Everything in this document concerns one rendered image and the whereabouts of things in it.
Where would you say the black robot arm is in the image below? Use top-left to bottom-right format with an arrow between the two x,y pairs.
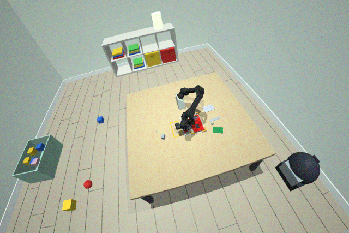
177,85 -> 204,131

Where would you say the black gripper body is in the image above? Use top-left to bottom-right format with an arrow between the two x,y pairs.
175,119 -> 195,130

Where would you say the green flat patch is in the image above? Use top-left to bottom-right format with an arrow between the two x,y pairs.
213,127 -> 223,134

